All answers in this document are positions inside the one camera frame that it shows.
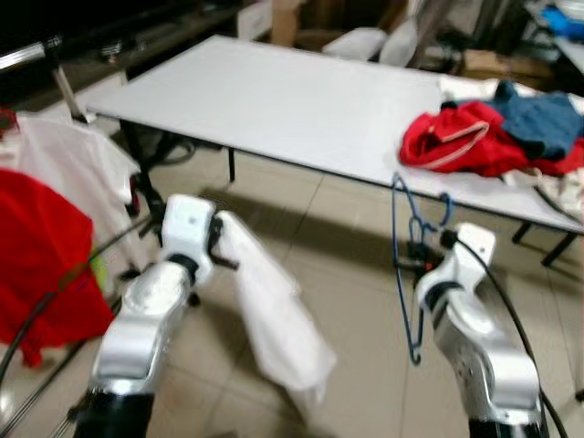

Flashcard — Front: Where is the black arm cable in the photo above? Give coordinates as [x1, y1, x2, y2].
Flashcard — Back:
[0, 214, 167, 386]
[443, 233, 569, 438]

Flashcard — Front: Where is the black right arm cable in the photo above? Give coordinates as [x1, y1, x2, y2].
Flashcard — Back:
[443, 233, 569, 438]

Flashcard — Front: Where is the white plastic bag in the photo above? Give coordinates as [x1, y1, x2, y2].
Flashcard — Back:
[324, 27, 390, 61]
[379, 20, 422, 68]

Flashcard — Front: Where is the white table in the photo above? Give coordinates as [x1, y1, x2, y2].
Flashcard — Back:
[547, 33, 584, 76]
[82, 35, 584, 267]

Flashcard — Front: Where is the dark low shelf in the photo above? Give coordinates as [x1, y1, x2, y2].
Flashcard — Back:
[0, 0, 249, 103]

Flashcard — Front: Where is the blue garment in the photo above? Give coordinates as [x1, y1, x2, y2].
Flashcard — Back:
[493, 80, 584, 162]

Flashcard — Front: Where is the red garment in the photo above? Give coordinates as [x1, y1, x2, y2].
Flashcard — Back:
[399, 100, 584, 180]
[0, 169, 116, 369]

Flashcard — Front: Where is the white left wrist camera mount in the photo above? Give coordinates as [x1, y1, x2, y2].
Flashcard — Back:
[160, 193, 221, 287]

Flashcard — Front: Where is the tall cardboard box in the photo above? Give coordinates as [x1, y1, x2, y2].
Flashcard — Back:
[271, 0, 339, 48]

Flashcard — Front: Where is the blue plastic hanger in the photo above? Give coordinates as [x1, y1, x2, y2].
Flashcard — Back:
[391, 173, 456, 367]

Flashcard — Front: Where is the flat cardboard box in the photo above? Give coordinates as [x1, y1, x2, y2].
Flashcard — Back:
[461, 50, 558, 89]

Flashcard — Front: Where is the blue object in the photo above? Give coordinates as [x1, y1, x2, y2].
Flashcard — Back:
[538, 4, 584, 38]

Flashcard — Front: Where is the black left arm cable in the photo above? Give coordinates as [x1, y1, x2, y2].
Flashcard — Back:
[0, 214, 167, 386]

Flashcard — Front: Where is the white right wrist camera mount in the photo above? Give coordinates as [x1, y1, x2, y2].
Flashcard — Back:
[438, 222, 499, 294]

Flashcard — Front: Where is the white garment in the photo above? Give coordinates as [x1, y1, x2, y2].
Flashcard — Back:
[217, 210, 339, 408]
[14, 114, 143, 271]
[438, 75, 512, 104]

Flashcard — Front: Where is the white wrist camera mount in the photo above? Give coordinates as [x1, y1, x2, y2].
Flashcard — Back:
[438, 222, 499, 294]
[160, 193, 221, 287]

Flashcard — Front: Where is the cream patterned garment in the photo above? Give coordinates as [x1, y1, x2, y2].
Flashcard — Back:
[502, 164, 584, 222]

